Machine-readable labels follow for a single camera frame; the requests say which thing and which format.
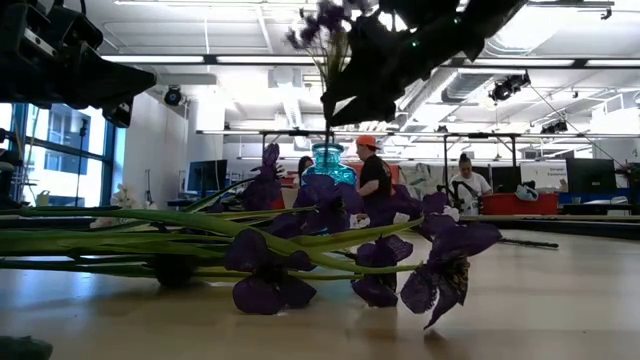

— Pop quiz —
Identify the black hanging spotlight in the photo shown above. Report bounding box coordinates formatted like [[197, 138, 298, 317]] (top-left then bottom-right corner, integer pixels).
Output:
[[539, 118, 570, 135], [488, 71, 532, 104]]

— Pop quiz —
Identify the purple iris flower bunch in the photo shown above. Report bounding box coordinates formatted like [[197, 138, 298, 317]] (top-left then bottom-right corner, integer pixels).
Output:
[[0, 207, 504, 331], [184, 142, 560, 250]]

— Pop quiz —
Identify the black computer monitor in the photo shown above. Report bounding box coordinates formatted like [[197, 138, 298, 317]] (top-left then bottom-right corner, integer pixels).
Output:
[[566, 157, 617, 196], [186, 158, 229, 194]]

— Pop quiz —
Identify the black metal frame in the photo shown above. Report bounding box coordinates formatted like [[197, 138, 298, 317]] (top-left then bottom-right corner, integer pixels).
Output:
[[442, 132, 519, 191], [258, 129, 337, 174]]

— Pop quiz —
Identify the dark green lump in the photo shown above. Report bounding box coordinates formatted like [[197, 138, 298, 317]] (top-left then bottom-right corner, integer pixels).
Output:
[[0, 335, 54, 360]]

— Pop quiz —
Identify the silver ventilation duct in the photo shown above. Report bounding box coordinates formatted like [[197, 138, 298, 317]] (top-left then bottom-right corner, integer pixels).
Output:
[[440, 67, 501, 104]]

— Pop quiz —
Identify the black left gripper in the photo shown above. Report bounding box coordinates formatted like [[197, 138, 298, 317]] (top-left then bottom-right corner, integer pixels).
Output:
[[0, 0, 158, 129]]

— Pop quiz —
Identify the long wooden background table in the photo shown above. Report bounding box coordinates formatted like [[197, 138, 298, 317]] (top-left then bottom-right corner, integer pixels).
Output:
[[459, 213, 640, 224]]

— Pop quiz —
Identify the white flower bunch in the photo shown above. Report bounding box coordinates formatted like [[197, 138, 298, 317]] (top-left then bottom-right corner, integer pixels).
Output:
[[89, 183, 157, 231]]

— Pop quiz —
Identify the round black ceiling camera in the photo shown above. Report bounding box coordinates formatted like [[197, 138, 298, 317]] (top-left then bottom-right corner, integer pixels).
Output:
[[163, 85, 185, 107]]

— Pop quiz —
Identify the long ceiling light beam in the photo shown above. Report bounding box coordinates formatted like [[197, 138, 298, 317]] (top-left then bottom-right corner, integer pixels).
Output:
[[99, 52, 640, 70]]

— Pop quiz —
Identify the purple small-bloom flower bunch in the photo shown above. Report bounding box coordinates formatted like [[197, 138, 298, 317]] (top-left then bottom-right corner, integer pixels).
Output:
[[284, 0, 374, 146]]

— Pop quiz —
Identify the blue glass vase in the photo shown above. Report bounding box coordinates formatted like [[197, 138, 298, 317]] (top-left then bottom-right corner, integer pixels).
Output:
[[301, 142, 359, 187]]

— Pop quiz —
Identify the black light stand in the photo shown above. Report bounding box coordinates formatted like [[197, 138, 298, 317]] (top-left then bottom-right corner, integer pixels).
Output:
[[74, 117, 90, 217]]

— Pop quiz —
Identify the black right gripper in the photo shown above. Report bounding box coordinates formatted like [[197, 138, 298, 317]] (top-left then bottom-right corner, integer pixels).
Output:
[[321, 0, 529, 127]]

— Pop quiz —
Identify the pale cloth bundle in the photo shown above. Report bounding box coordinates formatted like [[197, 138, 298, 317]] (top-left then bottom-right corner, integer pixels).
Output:
[[514, 182, 541, 202]]

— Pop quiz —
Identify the white sign board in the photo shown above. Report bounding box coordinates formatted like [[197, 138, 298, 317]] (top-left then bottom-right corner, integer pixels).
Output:
[[519, 160, 557, 192]]

